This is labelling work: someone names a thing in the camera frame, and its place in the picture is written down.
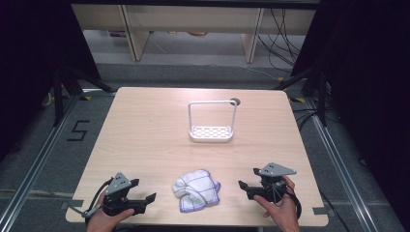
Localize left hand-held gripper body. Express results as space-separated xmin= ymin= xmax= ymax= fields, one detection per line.
xmin=102 ymin=172 xmax=146 ymax=217

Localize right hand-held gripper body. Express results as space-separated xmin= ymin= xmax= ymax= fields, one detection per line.
xmin=246 ymin=161 xmax=298 ymax=204

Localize white cloth with blue lines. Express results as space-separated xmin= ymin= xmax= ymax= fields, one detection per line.
xmin=171 ymin=169 xmax=221 ymax=214

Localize white wire rack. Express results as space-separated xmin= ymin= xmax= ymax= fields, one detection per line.
xmin=188 ymin=100 xmax=239 ymax=143

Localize person's left hand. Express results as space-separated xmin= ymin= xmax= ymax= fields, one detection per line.
xmin=86 ymin=196 xmax=135 ymax=232

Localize person's right hand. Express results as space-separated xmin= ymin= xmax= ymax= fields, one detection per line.
xmin=252 ymin=176 xmax=301 ymax=232

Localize grey tape strip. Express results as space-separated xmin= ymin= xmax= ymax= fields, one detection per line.
xmin=61 ymin=199 xmax=85 ymax=211
xmin=311 ymin=206 xmax=329 ymax=217

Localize black metal stand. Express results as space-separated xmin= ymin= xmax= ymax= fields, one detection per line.
xmin=274 ymin=64 xmax=331 ymax=128
xmin=52 ymin=64 xmax=114 ymax=128

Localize black curtain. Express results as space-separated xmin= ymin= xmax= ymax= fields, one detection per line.
xmin=0 ymin=0 xmax=102 ymax=162
xmin=291 ymin=0 xmax=410 ymax=226

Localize beige wooden desk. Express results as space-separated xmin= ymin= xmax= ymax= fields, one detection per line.
xmin=71 ymin=3 xmax=317 ymax=64

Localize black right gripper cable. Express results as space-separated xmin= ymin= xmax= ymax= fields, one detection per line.
xmin=283 ymin=183 xmax=304 ymax=220

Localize thin black floor cable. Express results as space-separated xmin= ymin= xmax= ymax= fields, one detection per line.
xmin=319 ymin=189 xmax=352 ymax=232

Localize aluminium floor rail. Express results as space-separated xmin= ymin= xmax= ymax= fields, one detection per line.
xmin=0 ymin=93 xmax=82 ymax=232
xmin=304 ymin=96 xmax=379 ymax=232

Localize black floor cables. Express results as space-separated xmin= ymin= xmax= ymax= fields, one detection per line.
xmin=292 ymin=107 xmax=321 ymax=131

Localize bundle of black cables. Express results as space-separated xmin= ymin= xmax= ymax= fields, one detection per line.
xmin=256 ymin=8 xmax=308 ymax=73

